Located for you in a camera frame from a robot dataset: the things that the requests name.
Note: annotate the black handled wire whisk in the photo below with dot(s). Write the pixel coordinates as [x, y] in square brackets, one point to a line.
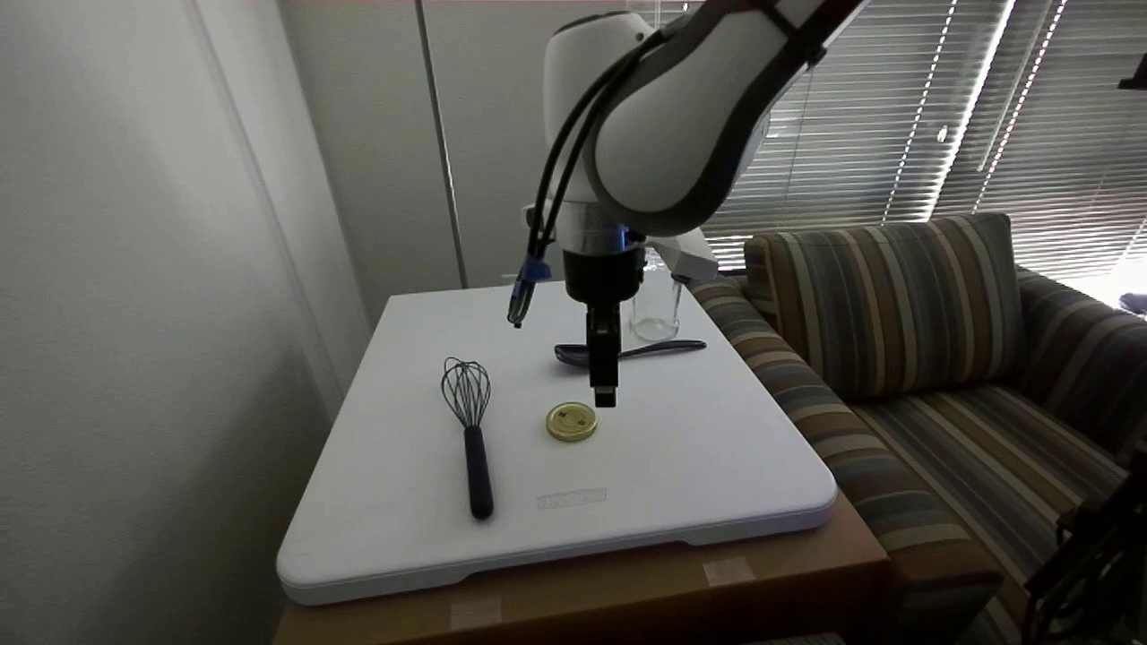
[466, 390]

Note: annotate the cardboard box table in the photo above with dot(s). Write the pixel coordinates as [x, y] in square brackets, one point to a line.
[656, 595]

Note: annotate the striped sofa cushion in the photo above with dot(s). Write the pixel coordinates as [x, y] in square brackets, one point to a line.
[893, 309]

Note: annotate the white foam board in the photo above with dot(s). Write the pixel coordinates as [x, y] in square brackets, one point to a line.
[693, 454]

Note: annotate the gold metal jar lid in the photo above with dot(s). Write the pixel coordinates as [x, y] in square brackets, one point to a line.
[572, 421]

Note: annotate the striped sofa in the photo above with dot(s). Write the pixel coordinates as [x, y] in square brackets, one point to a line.
[966, 484]

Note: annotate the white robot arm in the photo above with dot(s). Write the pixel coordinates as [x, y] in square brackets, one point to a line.
[656, 125]

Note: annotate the window blinds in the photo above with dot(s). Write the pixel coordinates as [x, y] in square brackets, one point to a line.
[933, 110]

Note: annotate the clear glass jar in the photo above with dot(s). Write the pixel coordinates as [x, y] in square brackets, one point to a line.
[654, 309]

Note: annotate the black plastic spoon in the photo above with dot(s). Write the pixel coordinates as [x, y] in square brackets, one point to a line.
[580, 359]

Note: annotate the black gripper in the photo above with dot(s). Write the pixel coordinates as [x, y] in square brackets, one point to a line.
[604, 283]

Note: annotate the dark metal stand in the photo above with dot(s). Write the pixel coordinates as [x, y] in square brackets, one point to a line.
[1094, 585]

